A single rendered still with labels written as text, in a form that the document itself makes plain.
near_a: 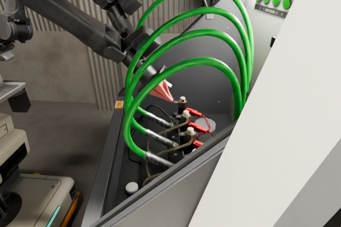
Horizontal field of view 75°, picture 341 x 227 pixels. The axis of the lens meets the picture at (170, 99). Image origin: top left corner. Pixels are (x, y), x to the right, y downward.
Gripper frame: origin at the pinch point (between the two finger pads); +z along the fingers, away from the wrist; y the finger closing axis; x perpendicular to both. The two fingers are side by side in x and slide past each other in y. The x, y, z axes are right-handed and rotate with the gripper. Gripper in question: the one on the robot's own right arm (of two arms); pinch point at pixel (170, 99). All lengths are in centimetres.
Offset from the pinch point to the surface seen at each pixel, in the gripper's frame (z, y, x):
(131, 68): -15.3, 3.8, -11.6
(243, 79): 2.8, 22.8, -12.9
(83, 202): 32, -125, 33
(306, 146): -1, 28, -44
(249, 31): -0.8, 29.4, 4.9
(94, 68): -40, -117, 151
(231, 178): 3.8, 17.3, -37.8
